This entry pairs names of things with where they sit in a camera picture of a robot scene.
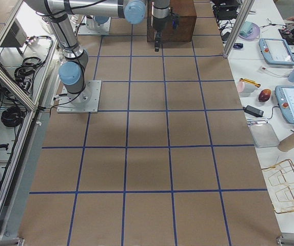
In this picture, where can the black power brick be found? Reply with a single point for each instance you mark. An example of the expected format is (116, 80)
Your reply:
(253, 111)

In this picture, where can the small black blue device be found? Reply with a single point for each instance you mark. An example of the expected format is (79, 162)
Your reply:
(238, 46)

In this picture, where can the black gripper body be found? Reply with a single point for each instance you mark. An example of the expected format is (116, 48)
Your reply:
(159, 24)

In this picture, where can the gold wire rack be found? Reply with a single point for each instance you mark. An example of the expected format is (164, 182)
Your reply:
(279, 179)

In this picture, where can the clear plastic tray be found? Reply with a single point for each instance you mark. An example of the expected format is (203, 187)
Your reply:
(262, 132)

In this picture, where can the red mango fruit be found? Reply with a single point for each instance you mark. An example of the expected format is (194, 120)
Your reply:
(264, 95)

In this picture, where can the aluminium frame post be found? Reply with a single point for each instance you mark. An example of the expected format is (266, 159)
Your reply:
(241, 18)

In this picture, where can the lavender bowl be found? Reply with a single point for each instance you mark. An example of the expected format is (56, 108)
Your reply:
(249, 31)

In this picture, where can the dark wooden drawer cabinet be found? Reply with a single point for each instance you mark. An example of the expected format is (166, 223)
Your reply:
(181, 29)

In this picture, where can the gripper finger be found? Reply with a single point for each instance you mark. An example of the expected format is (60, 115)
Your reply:
(157, 40)

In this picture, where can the gold metal tool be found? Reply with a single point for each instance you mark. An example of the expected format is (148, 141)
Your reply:
(250, 82)

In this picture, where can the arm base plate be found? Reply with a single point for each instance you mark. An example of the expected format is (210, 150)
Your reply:
(87, 101)
(103, 30)

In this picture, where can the upper teach pendant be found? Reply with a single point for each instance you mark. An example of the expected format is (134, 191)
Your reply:
(276, 51)

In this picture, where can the pink cup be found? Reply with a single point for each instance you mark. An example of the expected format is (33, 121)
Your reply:
(245, 87)

